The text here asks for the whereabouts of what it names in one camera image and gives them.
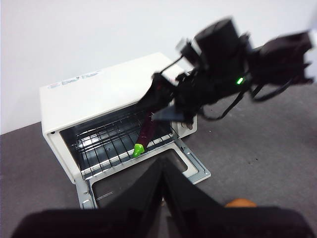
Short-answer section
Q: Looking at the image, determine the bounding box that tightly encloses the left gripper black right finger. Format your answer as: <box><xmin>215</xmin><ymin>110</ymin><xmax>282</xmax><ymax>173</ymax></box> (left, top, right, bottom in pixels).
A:
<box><xmin>162</xmin><ymin>160</ymin><xmax>316</xmax><ymax>238</ymax></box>

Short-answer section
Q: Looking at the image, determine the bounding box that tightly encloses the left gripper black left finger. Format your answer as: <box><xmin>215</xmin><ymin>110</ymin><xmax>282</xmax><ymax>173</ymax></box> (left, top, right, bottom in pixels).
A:
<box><xmin>12</xmin><ymin>158</ymin><xmax>163</xmax><ymax>238</ymax></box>

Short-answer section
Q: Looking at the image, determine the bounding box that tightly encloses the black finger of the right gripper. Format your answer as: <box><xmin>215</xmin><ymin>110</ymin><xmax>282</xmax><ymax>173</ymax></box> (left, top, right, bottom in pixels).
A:
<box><xmin>138</xmin><ymin>73</ymin><xmax>175</xmax><ymax>113</ymax></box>
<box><xmin>151</xmin><ymin>105</ymin><xmax>189</xmax><ymax>122</ymax></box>

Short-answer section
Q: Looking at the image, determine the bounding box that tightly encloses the purple eggplant with green stem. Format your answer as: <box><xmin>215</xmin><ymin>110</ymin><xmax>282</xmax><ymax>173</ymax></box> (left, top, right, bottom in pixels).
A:
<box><xmin>132</xmin><ymin>111</ymin><xmax>156</xmax><ymax>158</ymax></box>

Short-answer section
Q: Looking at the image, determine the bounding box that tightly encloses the glass oven door with handle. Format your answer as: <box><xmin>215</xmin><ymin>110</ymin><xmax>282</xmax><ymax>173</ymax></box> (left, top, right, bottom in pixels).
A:
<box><xmin>74</xmin><ymin>142</ymin><xmax>211</xmax><ymax>210</ymax></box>

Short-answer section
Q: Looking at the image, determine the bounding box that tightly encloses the white toaster oven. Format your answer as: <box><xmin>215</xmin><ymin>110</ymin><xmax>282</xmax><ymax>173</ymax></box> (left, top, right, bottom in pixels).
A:
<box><xmin>39</xmin><ymin>52</ymin><xmax>199</xmax><ymax>184</ymax></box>

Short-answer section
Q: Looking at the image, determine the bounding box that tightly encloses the brown potato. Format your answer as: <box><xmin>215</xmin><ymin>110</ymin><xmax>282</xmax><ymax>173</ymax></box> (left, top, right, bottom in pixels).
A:
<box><xmin>224</xmin><ymin>198</ymin><xmax>257</xmax><ymax>208</ymax></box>

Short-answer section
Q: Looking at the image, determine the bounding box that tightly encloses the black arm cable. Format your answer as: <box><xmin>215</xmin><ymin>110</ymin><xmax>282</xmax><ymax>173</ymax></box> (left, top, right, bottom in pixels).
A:
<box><xmin>199</xmin><ymin>79</ymin><xmax>300</xmax><ymax>121</ymax></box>

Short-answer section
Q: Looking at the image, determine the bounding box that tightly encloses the metal wire oven rack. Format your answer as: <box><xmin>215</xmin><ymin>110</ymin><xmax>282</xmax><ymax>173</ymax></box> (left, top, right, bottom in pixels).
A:
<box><xmin>70</xmin><ymin>116</ymin><xmax>174</xmax><ymax>175</ymax></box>

